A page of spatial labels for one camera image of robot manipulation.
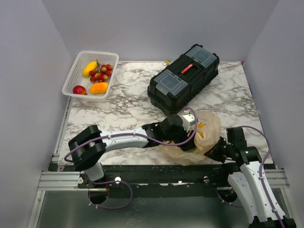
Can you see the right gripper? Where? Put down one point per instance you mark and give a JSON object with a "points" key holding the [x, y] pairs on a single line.
{"points": [[213, 153]]}

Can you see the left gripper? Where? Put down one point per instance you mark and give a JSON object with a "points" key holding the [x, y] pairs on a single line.
{"points": [[184, 137]]}

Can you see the translucent orange plastic bag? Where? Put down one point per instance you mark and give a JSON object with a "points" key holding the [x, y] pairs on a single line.
{"points": [[209, 123]]}

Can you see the orange yellow fake mango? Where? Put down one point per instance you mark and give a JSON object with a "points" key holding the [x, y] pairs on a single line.
{"points": [[99, 88]]}

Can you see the red yellow fake fruits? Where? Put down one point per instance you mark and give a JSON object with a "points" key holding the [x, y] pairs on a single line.
{"points": [[102, 73]]}

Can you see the yellow fake lemon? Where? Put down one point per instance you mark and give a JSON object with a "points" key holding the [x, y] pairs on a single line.
{"points": [[201, 134]]}

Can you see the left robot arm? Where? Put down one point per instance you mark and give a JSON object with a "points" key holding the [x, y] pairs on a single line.
{"points": [[88, 146]]}

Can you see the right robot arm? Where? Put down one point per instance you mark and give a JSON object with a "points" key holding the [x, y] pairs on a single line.
{"points": [[247, 177]]}

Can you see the red fake fruit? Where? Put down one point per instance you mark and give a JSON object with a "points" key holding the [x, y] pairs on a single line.
{"points": [[79, 90]]}

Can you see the black base bar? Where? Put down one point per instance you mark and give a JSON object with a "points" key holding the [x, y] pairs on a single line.
{"points": [[160, 181]]}

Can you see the black plastic toolbox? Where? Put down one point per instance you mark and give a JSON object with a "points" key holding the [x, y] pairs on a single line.
{"points": [[178, 83]]}

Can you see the white plastic basket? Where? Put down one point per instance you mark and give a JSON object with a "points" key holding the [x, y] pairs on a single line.
{"points": [[75, 75]]}

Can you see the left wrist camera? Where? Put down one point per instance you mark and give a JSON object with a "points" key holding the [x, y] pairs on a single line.
{"points": [[188, 120]]}

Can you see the aluminium frame rail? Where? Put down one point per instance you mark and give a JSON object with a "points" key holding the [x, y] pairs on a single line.
{"points": [[59, 181]]}

